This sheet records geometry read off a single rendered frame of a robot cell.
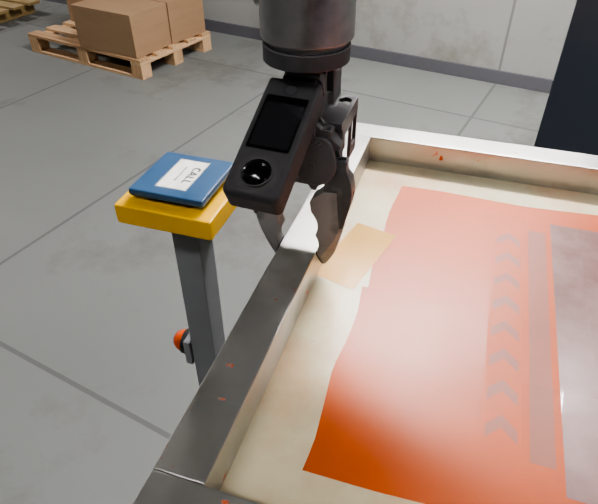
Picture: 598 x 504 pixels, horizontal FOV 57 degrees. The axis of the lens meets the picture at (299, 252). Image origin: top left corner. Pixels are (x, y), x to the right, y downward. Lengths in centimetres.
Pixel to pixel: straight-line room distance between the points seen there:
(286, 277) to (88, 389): 132
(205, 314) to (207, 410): 43
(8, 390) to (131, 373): 35
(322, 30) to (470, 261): 30
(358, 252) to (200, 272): 26
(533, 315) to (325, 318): 20
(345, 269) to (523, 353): 19
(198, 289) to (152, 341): 106
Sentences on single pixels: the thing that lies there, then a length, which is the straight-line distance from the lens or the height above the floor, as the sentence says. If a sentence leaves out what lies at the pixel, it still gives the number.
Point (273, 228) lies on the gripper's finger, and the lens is 54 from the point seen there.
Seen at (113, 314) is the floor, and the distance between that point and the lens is 198.
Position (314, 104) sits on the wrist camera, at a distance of 45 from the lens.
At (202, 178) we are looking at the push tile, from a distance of 70.
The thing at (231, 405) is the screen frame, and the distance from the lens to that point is 42.
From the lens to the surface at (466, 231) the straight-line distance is 65.
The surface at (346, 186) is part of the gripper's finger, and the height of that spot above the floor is 107.
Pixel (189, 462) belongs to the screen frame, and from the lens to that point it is 39.
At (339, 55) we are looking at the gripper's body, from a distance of 45.
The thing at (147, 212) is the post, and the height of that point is 95.
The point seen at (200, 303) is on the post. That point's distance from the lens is 82.
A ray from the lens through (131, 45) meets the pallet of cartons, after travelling 377.
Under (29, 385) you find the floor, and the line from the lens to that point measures 186.
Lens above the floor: 132
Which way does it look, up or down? 39 degrees down
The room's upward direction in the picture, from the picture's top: straight up
